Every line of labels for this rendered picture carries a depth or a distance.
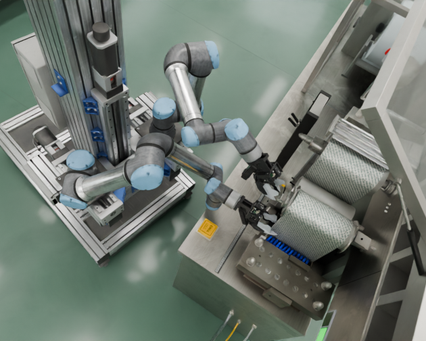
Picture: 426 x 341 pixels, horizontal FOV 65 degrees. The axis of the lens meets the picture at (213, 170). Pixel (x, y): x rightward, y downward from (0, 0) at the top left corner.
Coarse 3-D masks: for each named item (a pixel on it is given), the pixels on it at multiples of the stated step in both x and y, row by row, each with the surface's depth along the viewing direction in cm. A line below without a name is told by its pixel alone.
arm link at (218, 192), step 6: (210, 180) 145; (216, 180) 146; (210, 186) 144; (216, 186) 144; (222, 186) 144; (210, 192) 145; (216, 192) 144; (222, 192) 143; (228, 192) 143; (210, 198) 149; (216, 198) 145; (222, 198) 144
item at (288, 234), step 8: (280, 224) 139; (288, 224) 136; (280, 232) 144; (288, 232) 141; (296, 232) 137; (280, 240) 150; (288, 240) 146; (296, 240) 142; (304, 240) 138; (312, 240) 135; (296, 248) 147; (304, 248) 143; (312, 248) 140; (320, 248) 136; (328, 248) 133; (304, 256) 149; (312, 256) 145; (320, 256) 141
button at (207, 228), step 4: (204, 220) 160; (208, 220) 160; (204, 224) 159; (208, 224) 159; (212, 224) 159; (200, 228) 157; (204, 228) 158; (208, 228) 158; (212, 228) 158; (216, 228) 159; (200, 232) 158; (204, 232) 157; (208, 232) 157; (212, 232) 157; (208, 236) 156
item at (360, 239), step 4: (360, 232) 129; (356, 236) 128; (360, 236) 128; (364, 236) 128; (356, 240) 127; (360, 240) 127; (364, 240) 127; (368, 240) 128; (356, 244) 127; (360, 244) 126; (364, 244) 127; (368, 244) 127; (364, 248) 126
